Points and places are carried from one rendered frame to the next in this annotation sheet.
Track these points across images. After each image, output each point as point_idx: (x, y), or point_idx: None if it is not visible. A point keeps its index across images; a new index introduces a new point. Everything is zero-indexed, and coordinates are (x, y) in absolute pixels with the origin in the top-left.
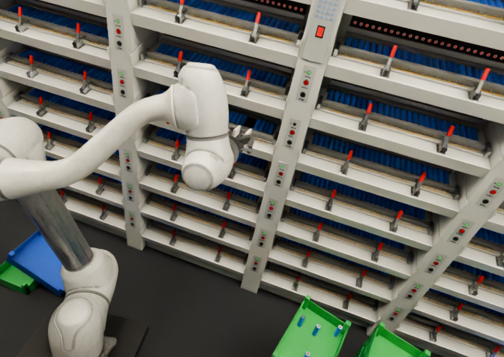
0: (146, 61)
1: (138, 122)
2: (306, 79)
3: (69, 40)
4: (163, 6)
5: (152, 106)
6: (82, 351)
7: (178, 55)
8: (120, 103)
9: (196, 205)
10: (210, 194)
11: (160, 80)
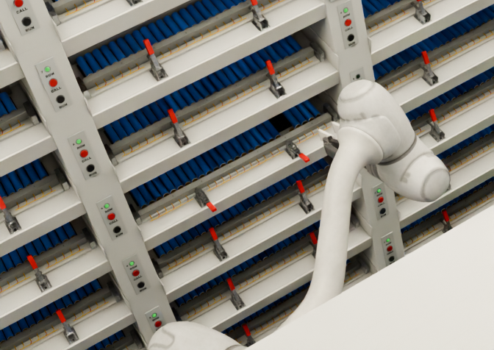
0: (122, 162)
1: (353, 187)
2: (345, 18)
3: None
4: (112, 75)
5: (355, 160)
6: None
7: (146, 120)
8: (117, 248)
9: (283, 293)
10: (284, 262)
11: (164, 168)
